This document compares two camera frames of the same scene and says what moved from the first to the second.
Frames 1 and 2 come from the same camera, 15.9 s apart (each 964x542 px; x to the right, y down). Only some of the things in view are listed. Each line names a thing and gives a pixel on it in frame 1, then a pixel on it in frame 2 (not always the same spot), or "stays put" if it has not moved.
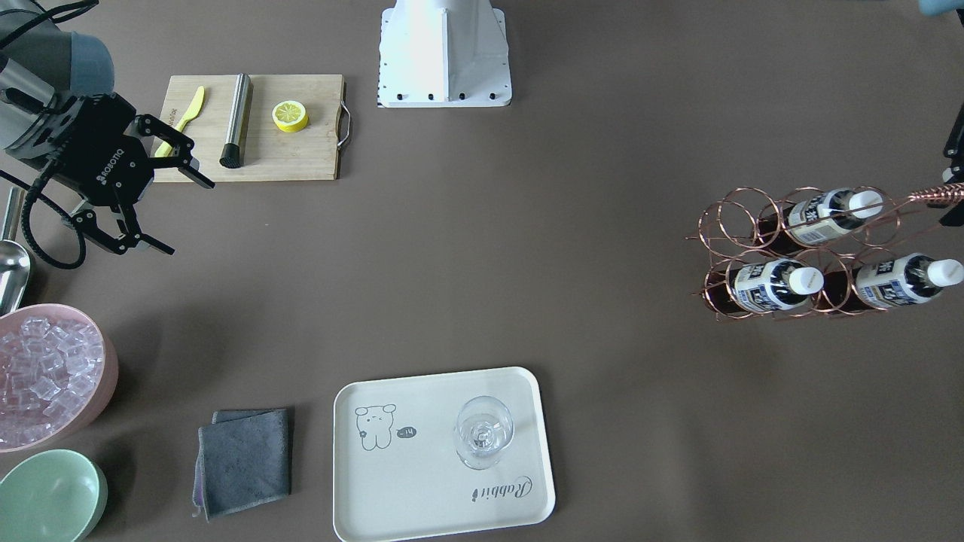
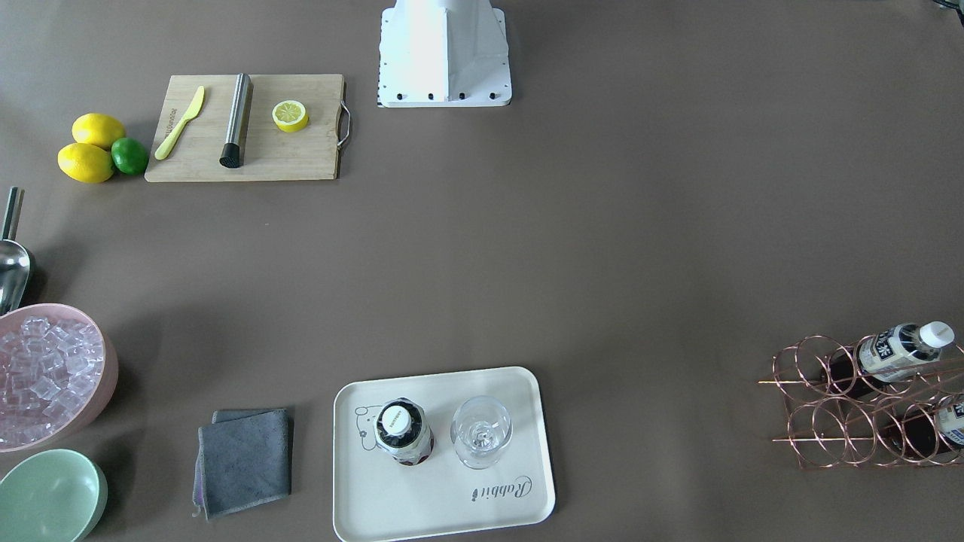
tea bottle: (905, 278) to (924, 430)
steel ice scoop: (14, 257) stays put
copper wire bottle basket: (802, 255) to (840, 416)
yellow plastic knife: (163, 150) stays put
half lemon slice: (290, 116) stays put
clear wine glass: (484, 427) stays put
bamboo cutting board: (272, 155) stays put
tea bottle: (819, 217) to (888, 355)
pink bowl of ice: (59, 370) stays put
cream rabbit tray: (395, 470) stays put
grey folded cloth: (242, 460) stays put
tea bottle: (775, 284) to (401, 430)
